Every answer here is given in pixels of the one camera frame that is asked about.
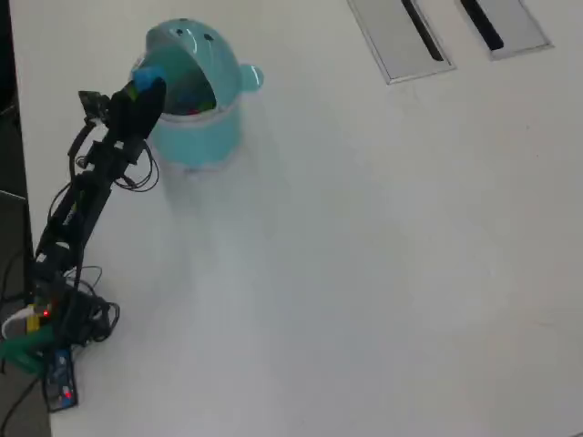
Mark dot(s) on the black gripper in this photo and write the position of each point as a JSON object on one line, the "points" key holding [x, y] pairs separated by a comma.
{"points": [[120, 120]]}

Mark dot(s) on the blue lego block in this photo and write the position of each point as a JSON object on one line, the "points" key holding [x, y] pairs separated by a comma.
{"points": [[148, 78]]}

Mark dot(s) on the red lego block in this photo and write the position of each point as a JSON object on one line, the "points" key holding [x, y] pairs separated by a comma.
{"points": [[196, 110]]}

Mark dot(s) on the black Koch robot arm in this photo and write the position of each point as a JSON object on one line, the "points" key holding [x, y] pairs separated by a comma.
{"points": [[77, 214]]}

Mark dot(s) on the teal whale-shaped bin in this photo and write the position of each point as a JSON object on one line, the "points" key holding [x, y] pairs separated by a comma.
{"points": [[205, 136]]}

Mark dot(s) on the controller board with red LED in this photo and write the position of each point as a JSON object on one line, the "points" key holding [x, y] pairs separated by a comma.
{"points": [[45, 300]]}

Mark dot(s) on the yellow connector block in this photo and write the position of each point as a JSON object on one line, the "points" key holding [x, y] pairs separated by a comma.
{"points": [[33, 323]]}

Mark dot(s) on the green table clamp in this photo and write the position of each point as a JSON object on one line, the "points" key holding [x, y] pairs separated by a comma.
{"points": [[23, 348]]}

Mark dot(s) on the blue circuit board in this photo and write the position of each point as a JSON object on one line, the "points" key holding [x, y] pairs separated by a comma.
{"points": [[61, 373]]}

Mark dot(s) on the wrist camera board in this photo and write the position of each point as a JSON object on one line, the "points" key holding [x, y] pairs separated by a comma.
{"points": [[93, 104]]}

